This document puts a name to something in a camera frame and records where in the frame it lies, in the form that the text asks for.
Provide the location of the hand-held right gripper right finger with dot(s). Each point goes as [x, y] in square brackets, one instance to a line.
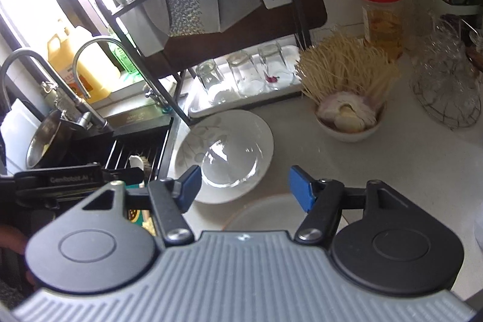
[302, 190]

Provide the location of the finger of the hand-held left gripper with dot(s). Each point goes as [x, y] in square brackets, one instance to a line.
[124, 176]

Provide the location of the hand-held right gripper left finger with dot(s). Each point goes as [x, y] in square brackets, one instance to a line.
[190, 186]

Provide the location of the leaf-print white plate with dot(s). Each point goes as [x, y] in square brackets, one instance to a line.
[188, 152]

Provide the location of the clear glass bowl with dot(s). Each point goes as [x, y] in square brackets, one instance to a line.
[230, 163]

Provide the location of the person's left hand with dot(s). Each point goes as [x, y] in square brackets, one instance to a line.
[13, 239]

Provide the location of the white dish brush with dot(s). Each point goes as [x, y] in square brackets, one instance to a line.
[136, 163]

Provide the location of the stainless steel pot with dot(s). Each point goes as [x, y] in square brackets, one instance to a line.
[49, 141]

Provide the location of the black sink drain rack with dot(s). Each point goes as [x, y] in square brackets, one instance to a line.
[151, 144]

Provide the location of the small white bowl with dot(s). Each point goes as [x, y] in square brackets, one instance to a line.
[351, 135]

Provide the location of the white drip tray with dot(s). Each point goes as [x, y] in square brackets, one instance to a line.
[196, 110]

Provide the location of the black metal dish rack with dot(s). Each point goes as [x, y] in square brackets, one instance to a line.
[166, 92]

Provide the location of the clear drinking glass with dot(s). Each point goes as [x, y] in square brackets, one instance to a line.
[209, 80]
[245, 75]
[274, 63]

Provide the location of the yellow plastic jug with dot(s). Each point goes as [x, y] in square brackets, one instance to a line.
[88, 65]

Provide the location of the green plastic bottle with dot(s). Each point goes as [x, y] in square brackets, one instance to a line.
[122, 56]

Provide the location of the tall steel faucet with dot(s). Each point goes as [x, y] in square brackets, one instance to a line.
[22, 58]

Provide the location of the short steel faucet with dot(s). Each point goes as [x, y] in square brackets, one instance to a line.
[90, 46]

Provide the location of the red-lid jar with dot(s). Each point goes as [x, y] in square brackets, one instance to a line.
[381, 20]

